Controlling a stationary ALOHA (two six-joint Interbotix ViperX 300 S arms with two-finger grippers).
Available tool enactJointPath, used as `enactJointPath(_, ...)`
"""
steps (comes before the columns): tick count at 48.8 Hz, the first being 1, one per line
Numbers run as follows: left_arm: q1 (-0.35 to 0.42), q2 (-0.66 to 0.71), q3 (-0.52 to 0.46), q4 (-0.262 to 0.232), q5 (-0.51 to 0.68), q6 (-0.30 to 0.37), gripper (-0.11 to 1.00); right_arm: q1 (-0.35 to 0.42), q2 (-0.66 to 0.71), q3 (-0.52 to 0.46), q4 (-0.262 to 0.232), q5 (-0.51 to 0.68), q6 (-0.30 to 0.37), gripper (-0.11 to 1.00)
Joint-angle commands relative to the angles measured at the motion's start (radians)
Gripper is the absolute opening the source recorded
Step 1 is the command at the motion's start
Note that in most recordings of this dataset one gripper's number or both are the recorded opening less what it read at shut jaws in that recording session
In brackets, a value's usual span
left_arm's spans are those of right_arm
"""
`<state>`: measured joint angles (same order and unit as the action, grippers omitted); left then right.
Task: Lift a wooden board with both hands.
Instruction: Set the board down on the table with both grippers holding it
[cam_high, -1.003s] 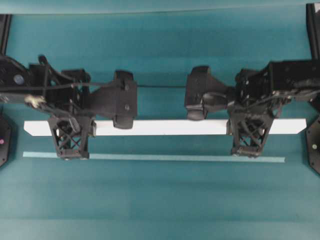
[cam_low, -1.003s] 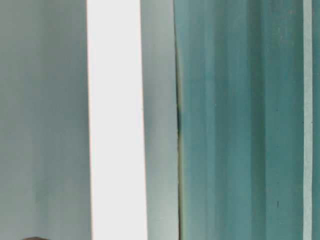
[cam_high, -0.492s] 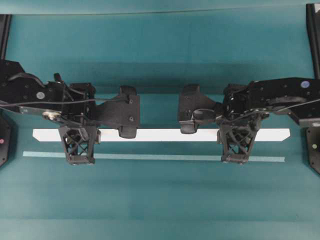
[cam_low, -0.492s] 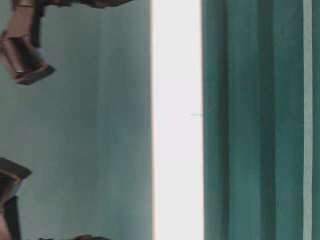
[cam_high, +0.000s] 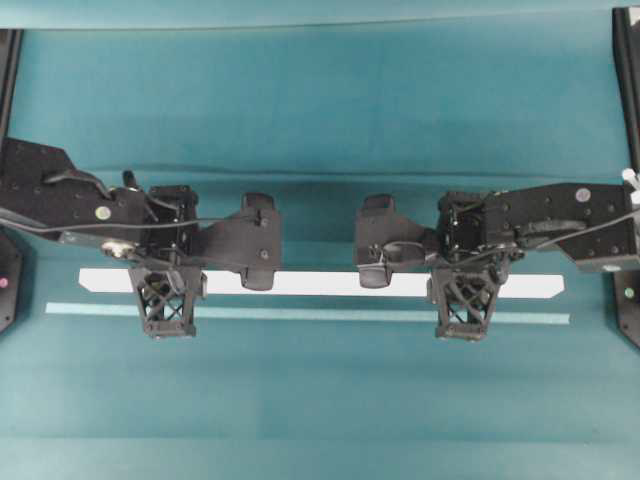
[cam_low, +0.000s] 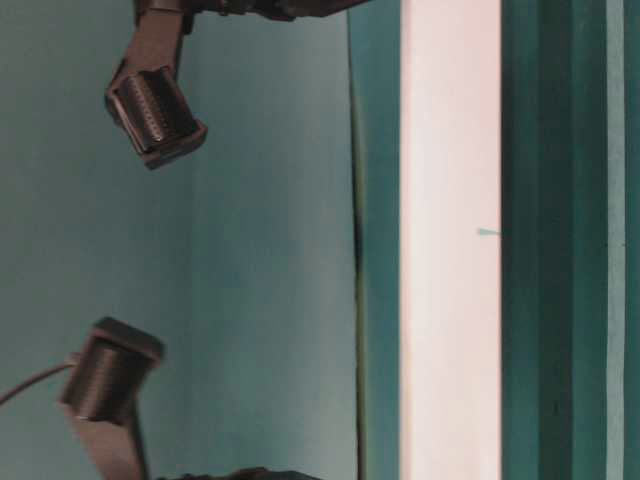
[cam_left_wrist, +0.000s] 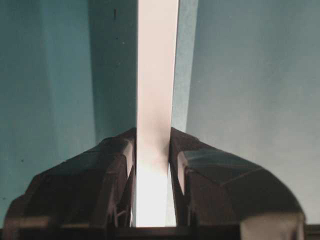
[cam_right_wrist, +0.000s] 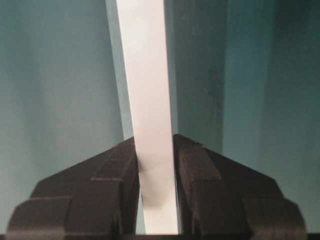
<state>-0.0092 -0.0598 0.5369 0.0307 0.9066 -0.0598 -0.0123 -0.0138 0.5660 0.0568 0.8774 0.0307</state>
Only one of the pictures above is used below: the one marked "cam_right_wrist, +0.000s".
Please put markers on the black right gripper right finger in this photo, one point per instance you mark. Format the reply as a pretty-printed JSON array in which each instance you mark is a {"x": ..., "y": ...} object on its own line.
[{"x": 220, "y": 198}]

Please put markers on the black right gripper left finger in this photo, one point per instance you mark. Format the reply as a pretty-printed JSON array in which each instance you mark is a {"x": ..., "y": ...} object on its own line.
[{"x": 93, "y": 200}]

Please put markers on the white wooden board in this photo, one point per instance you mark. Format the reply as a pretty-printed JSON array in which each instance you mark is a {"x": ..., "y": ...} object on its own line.
[{"x": 138, "y": 39}]

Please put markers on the teal table cloth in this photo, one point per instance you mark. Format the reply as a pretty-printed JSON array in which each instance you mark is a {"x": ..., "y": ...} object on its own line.
[{"x": 244, "y": 81}]

